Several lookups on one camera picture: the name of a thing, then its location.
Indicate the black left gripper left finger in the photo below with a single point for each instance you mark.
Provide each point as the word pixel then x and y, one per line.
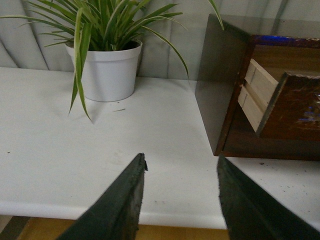
pixel 115 215

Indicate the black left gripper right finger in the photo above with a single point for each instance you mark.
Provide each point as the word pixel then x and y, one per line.
pixel 250 213

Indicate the wooden drawer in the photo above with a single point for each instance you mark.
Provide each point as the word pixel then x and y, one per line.
pixel 241 141
pixel 281 103

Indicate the dark wooden drawer cabinet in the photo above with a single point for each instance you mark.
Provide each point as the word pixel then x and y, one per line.
pixel 228 47

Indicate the white plastic flower pot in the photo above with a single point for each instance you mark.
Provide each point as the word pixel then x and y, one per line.
pixel 109 76

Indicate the green striped spider plant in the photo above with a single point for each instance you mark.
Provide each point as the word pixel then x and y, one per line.
pixel 103 26

